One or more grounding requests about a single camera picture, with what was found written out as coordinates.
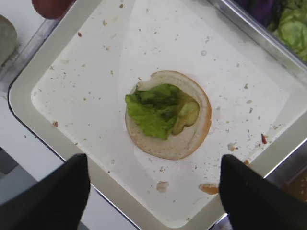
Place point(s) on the metal tray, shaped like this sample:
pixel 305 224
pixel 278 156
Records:
pixel 72 95

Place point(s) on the green lettuce in container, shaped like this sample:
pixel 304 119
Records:
pixel 291 28

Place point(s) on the clear plastic salad container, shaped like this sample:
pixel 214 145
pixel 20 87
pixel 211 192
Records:
pixel 275 36

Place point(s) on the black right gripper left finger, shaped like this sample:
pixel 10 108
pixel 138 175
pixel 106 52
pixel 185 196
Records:
pixel 55 203

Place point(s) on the bun bottom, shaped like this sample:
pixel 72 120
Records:
pixel 189 140

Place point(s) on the long clear rail left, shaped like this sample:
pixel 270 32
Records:
pixel 23 53

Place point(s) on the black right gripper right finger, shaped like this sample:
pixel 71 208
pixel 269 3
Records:
pixel 253 203

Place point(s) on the lettuce leaf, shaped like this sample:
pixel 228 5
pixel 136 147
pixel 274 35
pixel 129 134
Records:
pixel 162 110

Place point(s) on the tomato slices stack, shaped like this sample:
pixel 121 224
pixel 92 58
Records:
pixel 51 9

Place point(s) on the bun half on left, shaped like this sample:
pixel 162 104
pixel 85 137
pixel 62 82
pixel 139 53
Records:
pixel 8 39

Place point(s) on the purple cabbage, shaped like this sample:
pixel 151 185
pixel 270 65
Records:
pixel 264 11

